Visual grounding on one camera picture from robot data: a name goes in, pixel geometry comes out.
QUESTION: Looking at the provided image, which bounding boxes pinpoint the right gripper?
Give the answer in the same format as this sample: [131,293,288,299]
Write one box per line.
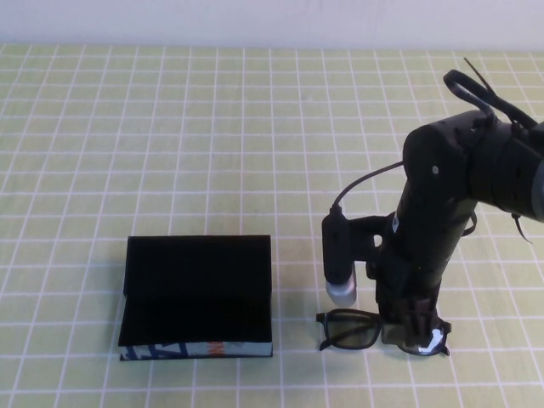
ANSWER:
[365,244,445,348]

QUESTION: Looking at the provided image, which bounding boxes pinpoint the black framed glasses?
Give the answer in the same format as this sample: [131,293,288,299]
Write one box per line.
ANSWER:
[314,309,453,357]

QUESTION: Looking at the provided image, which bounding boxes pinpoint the black glasses case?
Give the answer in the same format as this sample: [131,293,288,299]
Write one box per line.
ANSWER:
[117,234,275,362]

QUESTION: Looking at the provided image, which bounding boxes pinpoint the green checked tablecloth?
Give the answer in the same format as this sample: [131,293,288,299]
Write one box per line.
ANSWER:
[0,42,544,408]

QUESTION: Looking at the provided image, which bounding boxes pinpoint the right camera mount bracket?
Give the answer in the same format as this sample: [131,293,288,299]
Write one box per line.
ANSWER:
[348,214,399,256]

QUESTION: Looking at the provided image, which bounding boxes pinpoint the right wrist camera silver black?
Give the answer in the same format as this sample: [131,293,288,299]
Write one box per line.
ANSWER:
[320,211,359,306]

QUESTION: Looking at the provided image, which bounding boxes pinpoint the black cable tie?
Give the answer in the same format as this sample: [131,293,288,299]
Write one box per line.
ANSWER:
[463,57,499,94]
[509,213,535,247]

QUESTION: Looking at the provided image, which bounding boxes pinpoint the right camera black cable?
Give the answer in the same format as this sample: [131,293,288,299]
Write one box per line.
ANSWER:
[329,67,539,216]

